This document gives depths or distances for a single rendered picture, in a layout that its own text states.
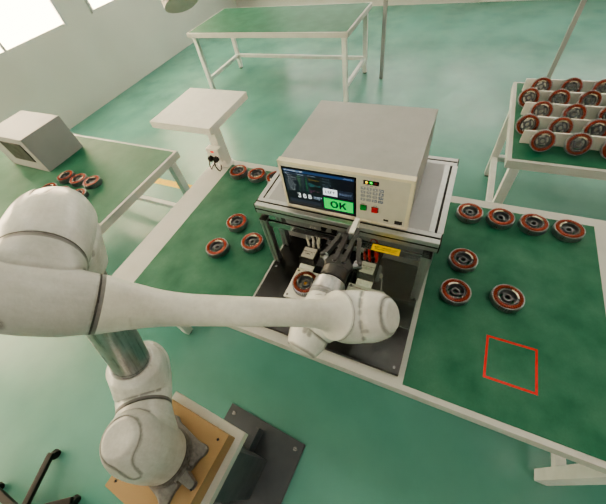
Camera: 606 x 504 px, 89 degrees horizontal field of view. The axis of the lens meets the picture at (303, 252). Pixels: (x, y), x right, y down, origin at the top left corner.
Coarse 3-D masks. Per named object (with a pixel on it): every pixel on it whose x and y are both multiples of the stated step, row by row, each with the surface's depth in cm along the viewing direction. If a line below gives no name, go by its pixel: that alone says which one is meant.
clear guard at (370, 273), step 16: (368, 240) 106; (352, 256) 103; (368, 256) 102; (384, 256) 102; (400, 256) 101; (416, 256) 100; (352, 272) 99; (368, 272) 99; (384, 272) 98; (400, 272) 97; (416, 272) 96; (352, 288) 96; (368, 288) 95; (384, 288) 94; (400, 288) 94; (416, 288) 93; (400, 304) 91; (416, 304) 90; (400, 320) 92
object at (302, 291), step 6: (294, 276) 132; (300, 276) 131; (306, 276) 132; (312, 276) 130; (294, 282) 130; (300, 282) 132; (312, 282) 129; (294, 288) 128; (300, 288) 128; (306, 288) 127; (300, 294) 127; (306, 294) 127
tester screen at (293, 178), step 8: (288, 176) 103; (296, 176) 102; (304, 176) 100; (312, 176) 99; (320, 176) 97; (328, 176) 96; (288, 184) 106; (296, 184) 105; (304, 184) 103; (312, 184) 102; (320, 184) 100; (328, 184) 99; (336, 184) 97; (344, 184) 96; (352, 184) 95; (288, 192) 109; (296, 192) 108; (304, 192) 106; (312, 192) 104; (320, 192) 103; (352, 192) 97; (312, 200) 108; (320, 200) 106; (344, 200) 101; (352, 200) 100
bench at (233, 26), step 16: (224, 16) 405; (240, 16) 395; (256, 16) 385; (272, 16) 376; (288, 16) 368; (304, 16) 360; (320, 16) 352; (336, 16) 345; (352, 16) 337; (192, 32) 382; (208, 32) 373; (224, 32) 365; (240, 32) 357; (256, 32) 349; (272, 32) 342; (288, 32) 335; (304, 32) 328; (320, 32) 322; (336, 32) 316; (224, 64) 449; (240, 64) 477; (208, 80) 429; (352, 80) 372
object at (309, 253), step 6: (324, 240) 131; (306, 246) 127; (324, 246) 130; (306, 252) 125; (312, 252) 125; (318, 252) 126; (300, 258) 125; (306, 258) 124; (312, 258) 123; (318, 258) 127; (300, 264) 127; (306, 264) 127; (312, 264) 125; (306, 270) 126; (312, 270) 125
